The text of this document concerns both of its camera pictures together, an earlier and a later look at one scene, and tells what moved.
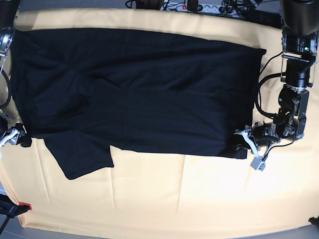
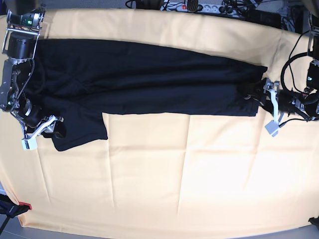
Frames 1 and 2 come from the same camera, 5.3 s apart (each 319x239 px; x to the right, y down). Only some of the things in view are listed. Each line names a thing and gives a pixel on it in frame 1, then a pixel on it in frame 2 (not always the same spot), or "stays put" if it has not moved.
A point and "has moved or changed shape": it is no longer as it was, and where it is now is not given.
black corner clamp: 314,221 stays put
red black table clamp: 8,208 stays put
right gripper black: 262,134 -> 280,101
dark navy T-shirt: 83,90 has moved or changed shape
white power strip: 217,9 stays put
